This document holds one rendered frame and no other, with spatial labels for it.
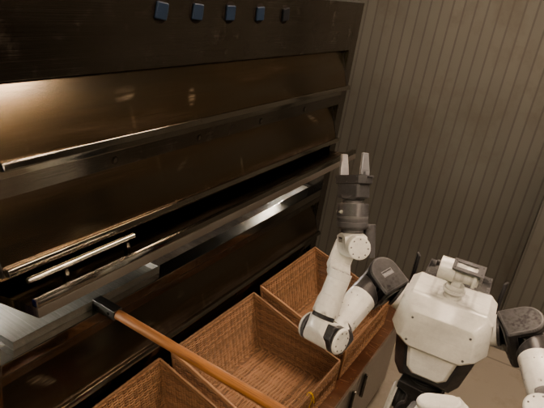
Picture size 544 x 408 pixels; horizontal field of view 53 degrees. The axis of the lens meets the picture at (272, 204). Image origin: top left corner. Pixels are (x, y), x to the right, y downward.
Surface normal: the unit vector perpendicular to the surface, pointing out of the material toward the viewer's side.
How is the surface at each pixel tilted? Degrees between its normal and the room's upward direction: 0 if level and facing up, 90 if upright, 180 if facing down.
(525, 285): 90
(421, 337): 90
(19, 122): 70
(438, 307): 45
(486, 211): 90
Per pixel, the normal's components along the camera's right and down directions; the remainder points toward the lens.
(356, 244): 0.21, 0.02
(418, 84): -0.46, 0.29
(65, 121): 0.84, 0.00
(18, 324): 0.15, -0.90
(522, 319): -0.31, -0.79
